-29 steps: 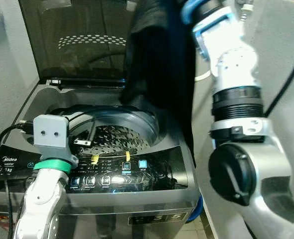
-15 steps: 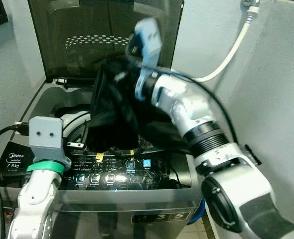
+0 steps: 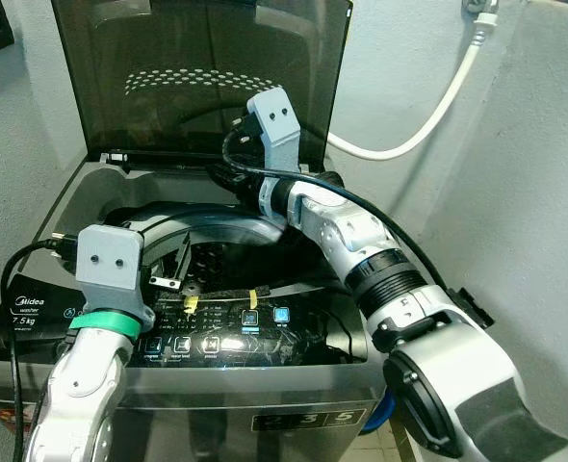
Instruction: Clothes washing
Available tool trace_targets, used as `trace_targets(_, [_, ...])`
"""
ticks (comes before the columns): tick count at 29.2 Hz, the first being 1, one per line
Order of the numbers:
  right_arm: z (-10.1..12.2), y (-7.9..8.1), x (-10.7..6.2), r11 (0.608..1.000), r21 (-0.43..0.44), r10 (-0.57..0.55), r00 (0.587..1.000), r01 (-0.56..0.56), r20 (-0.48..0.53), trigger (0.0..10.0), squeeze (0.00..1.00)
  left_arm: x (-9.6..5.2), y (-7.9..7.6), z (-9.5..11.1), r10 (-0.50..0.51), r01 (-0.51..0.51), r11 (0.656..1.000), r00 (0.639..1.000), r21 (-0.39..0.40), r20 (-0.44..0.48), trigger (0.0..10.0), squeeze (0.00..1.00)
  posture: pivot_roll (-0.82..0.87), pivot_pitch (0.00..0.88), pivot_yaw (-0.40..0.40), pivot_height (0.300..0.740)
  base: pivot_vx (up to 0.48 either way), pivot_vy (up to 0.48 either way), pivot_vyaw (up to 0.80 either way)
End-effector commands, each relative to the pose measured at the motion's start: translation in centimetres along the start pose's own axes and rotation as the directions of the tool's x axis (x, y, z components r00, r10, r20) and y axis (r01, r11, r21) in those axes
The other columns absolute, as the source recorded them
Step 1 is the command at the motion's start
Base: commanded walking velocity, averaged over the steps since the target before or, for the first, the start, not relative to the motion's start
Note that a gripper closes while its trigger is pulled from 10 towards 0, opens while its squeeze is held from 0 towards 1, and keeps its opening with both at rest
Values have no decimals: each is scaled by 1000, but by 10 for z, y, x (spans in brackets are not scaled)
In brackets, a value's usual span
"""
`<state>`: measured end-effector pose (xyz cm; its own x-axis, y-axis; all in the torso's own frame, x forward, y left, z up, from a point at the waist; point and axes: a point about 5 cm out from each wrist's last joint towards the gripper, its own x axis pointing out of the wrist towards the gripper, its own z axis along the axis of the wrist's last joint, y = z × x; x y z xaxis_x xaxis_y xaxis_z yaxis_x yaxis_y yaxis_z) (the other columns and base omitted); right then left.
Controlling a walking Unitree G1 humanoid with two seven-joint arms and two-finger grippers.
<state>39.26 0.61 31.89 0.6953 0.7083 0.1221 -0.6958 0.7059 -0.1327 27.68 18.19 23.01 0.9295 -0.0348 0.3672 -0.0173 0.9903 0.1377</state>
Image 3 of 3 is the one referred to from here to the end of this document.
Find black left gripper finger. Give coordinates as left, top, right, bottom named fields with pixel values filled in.
left=171, top=231, right=194, bottom=285

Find grey top-load washing machine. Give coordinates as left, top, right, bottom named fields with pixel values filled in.
left=0, top=149, right=393, bottom=462

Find perforated steel washer drum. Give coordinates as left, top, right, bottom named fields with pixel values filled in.
left=101, top=202, right=295, bottom=290

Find dark tinted washer lid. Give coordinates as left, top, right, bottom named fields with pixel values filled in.
left=51, top=0, right=352, bottom=165

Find blue plastic bucket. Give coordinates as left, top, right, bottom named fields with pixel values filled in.
left=374, top=393, right=398, bottom=426

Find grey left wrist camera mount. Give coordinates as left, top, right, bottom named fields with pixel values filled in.
left=75, top=224, right=157, bottom=323

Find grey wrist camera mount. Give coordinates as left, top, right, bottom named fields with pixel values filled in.
left=75, top=224, right=157, bottom=323
left=236, top=87, right=309, bottom=184

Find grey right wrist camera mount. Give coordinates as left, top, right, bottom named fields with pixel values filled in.
left=236, top=87, right=309, bottom=184

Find white water inlet hose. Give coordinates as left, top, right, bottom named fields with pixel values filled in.
left=325, top=8, right=499, bottom=162

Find metal wall water tap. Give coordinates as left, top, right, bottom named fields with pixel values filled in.
left=462, top=0, right=502, bottom=14

